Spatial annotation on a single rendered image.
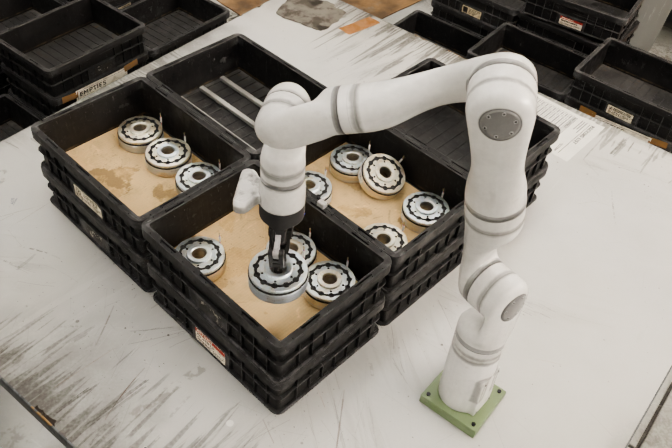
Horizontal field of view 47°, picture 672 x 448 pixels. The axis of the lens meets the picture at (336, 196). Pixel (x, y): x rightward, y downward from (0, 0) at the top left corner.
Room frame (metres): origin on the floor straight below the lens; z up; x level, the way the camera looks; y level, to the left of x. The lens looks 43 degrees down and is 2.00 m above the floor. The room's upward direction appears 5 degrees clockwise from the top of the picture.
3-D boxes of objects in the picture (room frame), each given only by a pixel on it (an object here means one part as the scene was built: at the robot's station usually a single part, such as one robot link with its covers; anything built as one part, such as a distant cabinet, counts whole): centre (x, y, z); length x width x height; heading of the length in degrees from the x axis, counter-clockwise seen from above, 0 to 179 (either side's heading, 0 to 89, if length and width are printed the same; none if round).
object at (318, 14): (2.25, 0.14, 0.71); 0.22 x 0.19 x 0.01; 55
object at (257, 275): (0.86, 0.09, 1.01); 0.10 x 0.10 x 0.01
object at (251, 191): (0.89, 0.10, 1.17); 0.11 x 0.09 x 0.06; 88
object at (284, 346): (0.99, 0.12, 0.92); 0.40 x 0.30 x 0.02; 50
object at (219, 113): (1.48, 0.24, 0.87); 0.40 x 0.30 x 0.11; 50
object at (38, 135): (1.25, 0.43, 0.92); 0.40 x 0.30 x 0.02; 50
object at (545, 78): (2.45, -0.67, 0.31); 0.40 x 0.30 x 0.34; 55
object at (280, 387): (0.99, 0.12, 0.76); 0.40 x 0.30 x 0.12; 50
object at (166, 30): (2.50, 0.70, 0.31); 0.40 x 0.30 x 0.34; 145
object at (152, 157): (1.30, 0.39, 0.86); 0.10 x 0.10 x 0.01
